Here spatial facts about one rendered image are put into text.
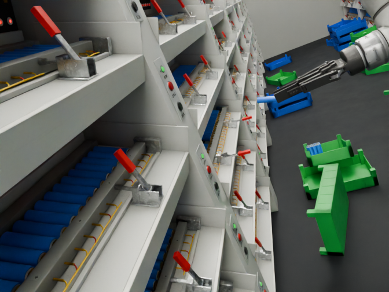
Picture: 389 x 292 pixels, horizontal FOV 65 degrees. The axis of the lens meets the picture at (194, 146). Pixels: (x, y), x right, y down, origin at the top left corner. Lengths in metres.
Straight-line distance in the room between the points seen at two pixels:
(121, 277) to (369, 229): 1.11
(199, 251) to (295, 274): 0.68
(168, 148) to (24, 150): 0.34
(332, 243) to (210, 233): 0.66
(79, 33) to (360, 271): 1.08
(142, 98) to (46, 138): 0.28
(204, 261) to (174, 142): 0.23
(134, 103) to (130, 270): 0.31
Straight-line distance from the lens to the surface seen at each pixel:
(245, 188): 1.10
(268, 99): 0.93
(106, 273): 0.36
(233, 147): 0.98
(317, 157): 1.56
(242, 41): 2.62
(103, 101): 0.40
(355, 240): 1.31
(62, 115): 0.33
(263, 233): 1.19
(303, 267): 1.26
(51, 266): 0.36
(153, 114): 0.56
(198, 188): 0.61
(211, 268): 0.59
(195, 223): 0.64
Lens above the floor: 0.92
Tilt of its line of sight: 21 degrees down
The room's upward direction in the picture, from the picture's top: 25 degrees counter-clockwise
